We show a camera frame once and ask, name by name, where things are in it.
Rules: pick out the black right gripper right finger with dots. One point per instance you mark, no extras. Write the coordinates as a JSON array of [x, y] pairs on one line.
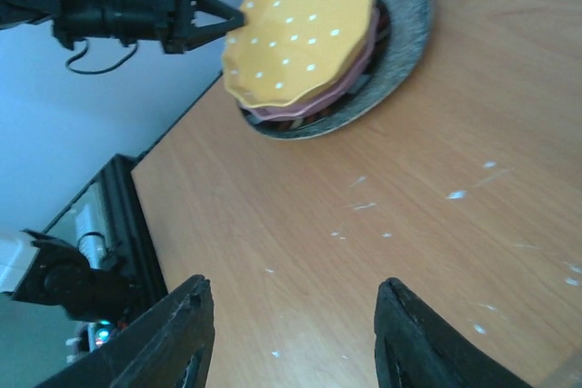
[[416, 347]]

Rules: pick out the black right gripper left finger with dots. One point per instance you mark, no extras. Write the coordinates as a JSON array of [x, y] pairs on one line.
[[170, 345]]

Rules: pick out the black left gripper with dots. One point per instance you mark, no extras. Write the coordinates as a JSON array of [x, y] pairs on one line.
[[130, 21]]

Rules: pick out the yellow dotted scalloped plate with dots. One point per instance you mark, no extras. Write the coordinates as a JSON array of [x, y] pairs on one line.
[[290, 50]]

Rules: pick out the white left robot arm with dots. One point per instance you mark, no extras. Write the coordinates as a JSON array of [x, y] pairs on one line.
[[109, 276]]

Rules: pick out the pink dotted scalloped plate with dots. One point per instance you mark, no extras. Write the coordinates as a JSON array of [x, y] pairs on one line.
[[329, 95]]

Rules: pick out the grey speckled large plate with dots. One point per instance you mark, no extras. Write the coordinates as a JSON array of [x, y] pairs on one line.
[[404, 31]]

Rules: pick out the black aluminium frame rail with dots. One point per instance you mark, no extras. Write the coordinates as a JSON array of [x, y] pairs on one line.
[[130, 249]]

